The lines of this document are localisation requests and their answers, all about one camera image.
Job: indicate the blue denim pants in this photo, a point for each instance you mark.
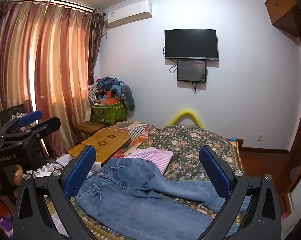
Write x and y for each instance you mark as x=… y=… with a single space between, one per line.
x=130 y=205

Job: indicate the white air conditioner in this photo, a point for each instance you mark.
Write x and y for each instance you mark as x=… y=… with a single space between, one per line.
x=130 y=13

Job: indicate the white curtain rail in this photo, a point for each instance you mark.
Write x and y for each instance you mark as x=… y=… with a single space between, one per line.
x=53 y=2

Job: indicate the heap of colourful cloths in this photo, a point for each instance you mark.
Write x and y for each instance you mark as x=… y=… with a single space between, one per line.
x=3 y=226

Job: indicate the pink orange curtain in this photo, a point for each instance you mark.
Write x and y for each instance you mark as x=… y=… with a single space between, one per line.
x=53 y=55

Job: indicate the wooden stool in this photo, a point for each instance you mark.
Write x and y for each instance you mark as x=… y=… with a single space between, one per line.
x=89 y=127

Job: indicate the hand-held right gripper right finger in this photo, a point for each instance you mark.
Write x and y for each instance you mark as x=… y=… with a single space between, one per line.
x=215 y=172

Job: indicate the person's left hand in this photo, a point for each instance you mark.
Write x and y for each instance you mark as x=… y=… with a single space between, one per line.
x=18 y=178

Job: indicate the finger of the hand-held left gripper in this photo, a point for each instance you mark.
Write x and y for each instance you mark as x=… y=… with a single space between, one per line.
x=30 y=116
x=48 y=125

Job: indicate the green storage bag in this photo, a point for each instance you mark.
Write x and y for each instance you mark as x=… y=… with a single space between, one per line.
x=110 y=112

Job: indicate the wooden lap table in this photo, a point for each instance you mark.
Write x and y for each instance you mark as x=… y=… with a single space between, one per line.
x=103 y=142

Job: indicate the yellow foam tube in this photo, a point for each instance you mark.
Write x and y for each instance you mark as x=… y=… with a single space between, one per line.
x=186 y=111

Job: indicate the pile of mixed clothes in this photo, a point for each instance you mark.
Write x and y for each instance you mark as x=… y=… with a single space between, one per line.
x=115 y=87

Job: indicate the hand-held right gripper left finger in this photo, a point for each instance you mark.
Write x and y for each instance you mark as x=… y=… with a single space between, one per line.
x=80 y=172

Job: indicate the pink striped folded cloth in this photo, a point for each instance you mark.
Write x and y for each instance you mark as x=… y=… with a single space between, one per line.
x=155 y=157

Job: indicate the white power strip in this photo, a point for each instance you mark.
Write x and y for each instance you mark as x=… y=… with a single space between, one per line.
x=44 y=168

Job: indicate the black wall television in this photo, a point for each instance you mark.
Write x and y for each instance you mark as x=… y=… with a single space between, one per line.
x=190 y=43

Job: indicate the small black wall monitor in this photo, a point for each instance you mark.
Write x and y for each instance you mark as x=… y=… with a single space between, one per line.
x=191 y=70

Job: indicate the floral bedspread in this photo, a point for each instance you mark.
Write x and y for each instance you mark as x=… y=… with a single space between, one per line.
x=190 y=140

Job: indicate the black basket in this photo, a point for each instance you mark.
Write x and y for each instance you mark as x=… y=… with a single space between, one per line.
x=13 y=110

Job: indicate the wooden overhead cabinet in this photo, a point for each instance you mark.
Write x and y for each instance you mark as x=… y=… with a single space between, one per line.
x=281 y=2

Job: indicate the striped patchwork sheet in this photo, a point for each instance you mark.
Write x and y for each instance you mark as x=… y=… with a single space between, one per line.
x=138 y=132

